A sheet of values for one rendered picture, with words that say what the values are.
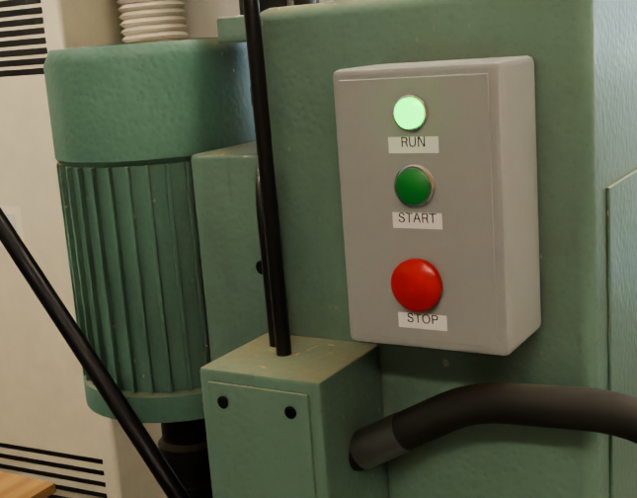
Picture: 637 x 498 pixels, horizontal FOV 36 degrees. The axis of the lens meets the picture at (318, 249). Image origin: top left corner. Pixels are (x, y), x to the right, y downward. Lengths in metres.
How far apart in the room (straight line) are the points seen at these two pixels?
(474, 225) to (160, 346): 0.35
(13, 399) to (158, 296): 1.85
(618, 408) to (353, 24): 0.28
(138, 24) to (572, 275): 1.80
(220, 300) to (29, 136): 1.65
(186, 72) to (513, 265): 0.34
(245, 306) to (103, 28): 1.69
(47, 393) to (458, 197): 2.07
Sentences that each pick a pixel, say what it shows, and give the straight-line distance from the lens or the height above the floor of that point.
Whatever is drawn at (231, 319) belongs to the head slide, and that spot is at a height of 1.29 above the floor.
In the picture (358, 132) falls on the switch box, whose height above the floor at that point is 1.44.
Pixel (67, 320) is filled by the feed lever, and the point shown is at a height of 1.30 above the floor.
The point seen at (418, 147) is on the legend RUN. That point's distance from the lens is 0.54.
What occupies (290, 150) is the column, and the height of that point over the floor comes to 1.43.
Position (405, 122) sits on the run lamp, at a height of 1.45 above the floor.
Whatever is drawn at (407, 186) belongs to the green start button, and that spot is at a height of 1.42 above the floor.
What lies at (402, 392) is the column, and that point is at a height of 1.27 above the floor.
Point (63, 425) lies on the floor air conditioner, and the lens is 2.54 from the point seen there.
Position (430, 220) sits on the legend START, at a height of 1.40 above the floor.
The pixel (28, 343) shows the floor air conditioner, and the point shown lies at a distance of 2.53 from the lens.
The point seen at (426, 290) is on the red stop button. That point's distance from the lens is 0.54.
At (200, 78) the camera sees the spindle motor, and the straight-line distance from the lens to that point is 0.78.
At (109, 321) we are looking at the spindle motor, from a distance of 0.82.
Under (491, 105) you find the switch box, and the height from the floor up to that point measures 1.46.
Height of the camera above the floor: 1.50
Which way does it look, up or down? 12 degrees down
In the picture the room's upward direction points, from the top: 4 degrees counter-clockwise
